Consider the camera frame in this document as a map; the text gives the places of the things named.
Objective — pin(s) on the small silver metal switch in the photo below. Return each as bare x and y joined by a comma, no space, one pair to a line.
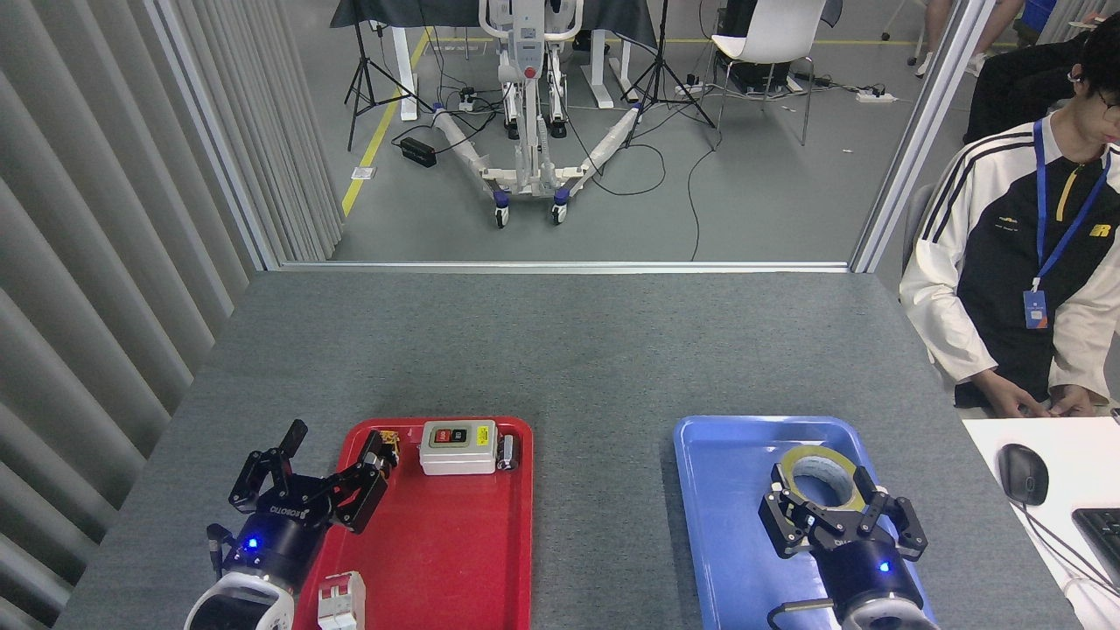
506,451

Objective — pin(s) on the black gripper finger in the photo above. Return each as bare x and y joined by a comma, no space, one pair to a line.
359,494
901,525
787,521
262,477

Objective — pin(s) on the red plastic tray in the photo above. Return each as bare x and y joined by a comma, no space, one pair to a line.
455,542

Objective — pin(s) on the person standing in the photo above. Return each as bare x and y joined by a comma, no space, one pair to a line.
984,35

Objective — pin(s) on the person's left hand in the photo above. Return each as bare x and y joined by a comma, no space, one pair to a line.
1072,401

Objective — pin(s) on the silver post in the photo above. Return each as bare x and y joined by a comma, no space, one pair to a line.
919,131
210,131

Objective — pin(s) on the black orange push button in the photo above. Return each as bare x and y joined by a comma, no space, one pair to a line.
390,442

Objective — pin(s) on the blue plastic tray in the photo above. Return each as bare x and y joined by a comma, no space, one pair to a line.
726,525

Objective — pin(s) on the yellow tape roll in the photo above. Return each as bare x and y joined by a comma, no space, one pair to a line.
827,455

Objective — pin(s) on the white floor plate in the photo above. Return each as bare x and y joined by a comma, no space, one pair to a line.
363,173

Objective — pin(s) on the black computer mouse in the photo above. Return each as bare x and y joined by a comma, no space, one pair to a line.
1024,472

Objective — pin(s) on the person's right hand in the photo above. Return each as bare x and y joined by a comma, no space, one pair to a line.
1022,402

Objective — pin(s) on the white red circuit breaker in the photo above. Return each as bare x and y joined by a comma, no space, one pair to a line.
341,604

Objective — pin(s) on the white power strip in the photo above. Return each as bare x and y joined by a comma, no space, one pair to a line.
875,96

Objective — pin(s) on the white desk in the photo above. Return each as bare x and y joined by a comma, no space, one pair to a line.
1076,455

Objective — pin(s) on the white chair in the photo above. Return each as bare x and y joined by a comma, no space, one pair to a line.
770,35

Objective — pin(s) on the grey push button switch box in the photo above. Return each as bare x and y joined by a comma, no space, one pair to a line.
457,455

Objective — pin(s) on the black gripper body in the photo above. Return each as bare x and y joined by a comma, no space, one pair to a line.
276,538
862,569

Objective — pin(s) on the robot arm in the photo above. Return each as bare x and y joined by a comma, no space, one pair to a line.
875,612

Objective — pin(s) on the black tripod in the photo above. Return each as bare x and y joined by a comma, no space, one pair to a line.
661,70
360,79

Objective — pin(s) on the black keyboard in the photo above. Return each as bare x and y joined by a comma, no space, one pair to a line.
1102,538

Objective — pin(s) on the silver frame rail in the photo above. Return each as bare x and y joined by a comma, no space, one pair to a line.
560,266

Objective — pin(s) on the white stand on wheels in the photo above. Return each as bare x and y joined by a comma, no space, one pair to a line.
529,105

